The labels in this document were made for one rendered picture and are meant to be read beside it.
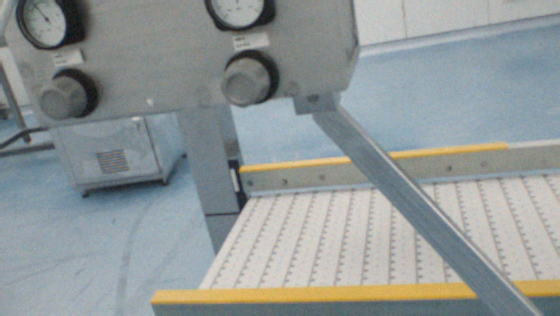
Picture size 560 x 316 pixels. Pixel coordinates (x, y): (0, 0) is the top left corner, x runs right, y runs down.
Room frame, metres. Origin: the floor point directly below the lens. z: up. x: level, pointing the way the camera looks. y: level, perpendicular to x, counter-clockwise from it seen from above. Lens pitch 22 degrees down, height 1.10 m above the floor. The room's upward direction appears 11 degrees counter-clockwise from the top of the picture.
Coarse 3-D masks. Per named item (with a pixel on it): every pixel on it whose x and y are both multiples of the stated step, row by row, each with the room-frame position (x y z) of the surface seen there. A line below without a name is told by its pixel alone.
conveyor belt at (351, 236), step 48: (336, 192) 0.59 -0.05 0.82; (432, 192) 0.53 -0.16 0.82; (480, 192) 0.51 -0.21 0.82; (528, 192) 0.49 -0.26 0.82; (240, 240) 0.51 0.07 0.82; (288, 240) 0.49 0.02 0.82; (336, 240) 0.47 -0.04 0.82; (384, 240) 0.45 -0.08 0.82; (480, 240) 0.42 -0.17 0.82; (528, 240) 0.40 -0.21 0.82
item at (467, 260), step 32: (320, 96) 0.33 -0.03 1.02; (352, 128) 0.32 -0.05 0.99; (352, 160) 0.32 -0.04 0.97; (384, 160) 0.30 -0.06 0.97; (384, 192) 0.30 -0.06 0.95; (416, 192) 0.28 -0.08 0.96; (416, 224) 0.28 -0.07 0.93; (448, 224) 0.26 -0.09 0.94; (448, 256) 0.26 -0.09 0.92; (480, 256) 0.25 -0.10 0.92; (480, 288) 0.25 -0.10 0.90; (512, 288) 0.23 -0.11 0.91
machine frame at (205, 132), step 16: (176, 112) 0.67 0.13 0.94; (192, 112) 0.66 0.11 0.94; (208, 112) 0.65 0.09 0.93; (224, 112) 0.68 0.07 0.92; (192, 128) 0.66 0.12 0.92; (208, 128) 0.66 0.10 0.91; (224, 128) 0.67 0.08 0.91; (192, 144) 0.66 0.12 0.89; (208, 144) 0.66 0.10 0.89; (224, 144) 0.65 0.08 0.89; (192, 160) 0.67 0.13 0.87; (208, 160) 0.66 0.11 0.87; (224, 160) 0.65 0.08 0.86; (240, 160) 0.70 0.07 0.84; (192, 176) 0.67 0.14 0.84; (208, 176) 0.66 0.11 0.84; (224, 176) 0.65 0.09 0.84; (208, 192) 0.66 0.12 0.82; (224, 192) 0.66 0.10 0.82; (208, 208) 0.66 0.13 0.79; (224, 208) 0.66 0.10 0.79; (208, 224) 0.67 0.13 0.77; (224, 224) 0.66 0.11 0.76; (224, 240) 0.66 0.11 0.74
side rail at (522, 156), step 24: (528, 144) 0.54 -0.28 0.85; (552, 144) 0.52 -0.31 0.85; (288, 168) 0.61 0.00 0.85; (312, 168) 0.60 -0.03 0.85; (336, 168) 0.59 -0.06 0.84; (408, 168) 0.57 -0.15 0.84; (432, 168) 0.56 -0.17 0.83; (456, 168) 0.55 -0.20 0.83; (480, 168) 0.55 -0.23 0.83; (504, 168) 0.54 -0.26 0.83; (528, 168) 0.53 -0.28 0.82
